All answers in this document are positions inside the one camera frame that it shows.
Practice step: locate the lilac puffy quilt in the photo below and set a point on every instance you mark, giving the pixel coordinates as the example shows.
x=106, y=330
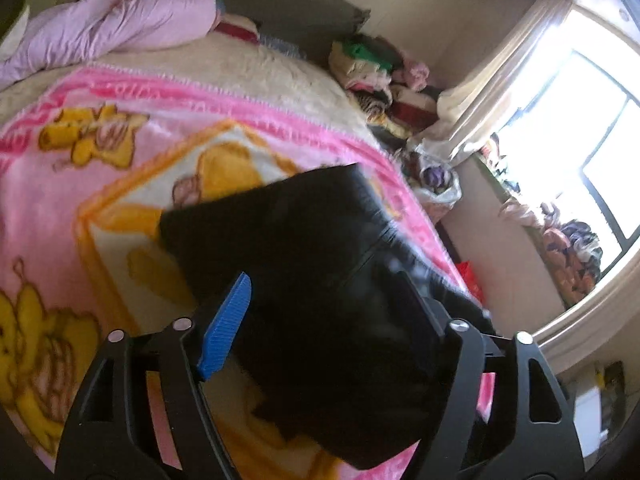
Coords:
x=84, y=30

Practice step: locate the green and cream blanket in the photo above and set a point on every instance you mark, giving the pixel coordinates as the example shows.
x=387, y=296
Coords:
x=13, y=36

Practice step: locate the grey upholstered headboard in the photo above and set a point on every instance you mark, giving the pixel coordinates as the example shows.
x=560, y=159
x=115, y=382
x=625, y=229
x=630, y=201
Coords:
x=311, y=25

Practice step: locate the cream window curtain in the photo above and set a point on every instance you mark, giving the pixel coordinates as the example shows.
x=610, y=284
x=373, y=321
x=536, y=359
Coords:
x=467, y=111

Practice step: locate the pink cartoon bear blanket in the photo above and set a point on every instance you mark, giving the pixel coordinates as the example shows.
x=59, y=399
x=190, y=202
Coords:
x=86, y=171

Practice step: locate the cream fleece bed sheet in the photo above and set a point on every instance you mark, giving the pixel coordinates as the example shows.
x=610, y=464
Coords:
x=216, y=61

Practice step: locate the clothes on window sill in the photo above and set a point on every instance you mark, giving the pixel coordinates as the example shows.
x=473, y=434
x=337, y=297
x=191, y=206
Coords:
x=570, y=250

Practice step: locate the red and white pillow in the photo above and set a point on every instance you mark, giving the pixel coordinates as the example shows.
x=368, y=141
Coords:
x=238, y=27

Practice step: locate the pile of folded clothes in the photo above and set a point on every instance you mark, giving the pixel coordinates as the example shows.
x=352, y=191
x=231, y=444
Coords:
x=392, y=89

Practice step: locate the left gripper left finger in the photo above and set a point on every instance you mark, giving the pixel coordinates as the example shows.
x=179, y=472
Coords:
x=140, y=412

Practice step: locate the black leather jacket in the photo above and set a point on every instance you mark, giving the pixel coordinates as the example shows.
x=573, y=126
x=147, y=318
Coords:
x=336, y=333

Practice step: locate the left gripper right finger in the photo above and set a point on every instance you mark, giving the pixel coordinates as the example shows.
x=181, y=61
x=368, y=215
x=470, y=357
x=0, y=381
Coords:
x=530, y=433

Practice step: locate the plastic bag of clothes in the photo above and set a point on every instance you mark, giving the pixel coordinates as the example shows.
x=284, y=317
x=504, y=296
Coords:
x=435, y=184

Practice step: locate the red plastic bag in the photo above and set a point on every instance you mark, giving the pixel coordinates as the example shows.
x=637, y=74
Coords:
x=471, y=281

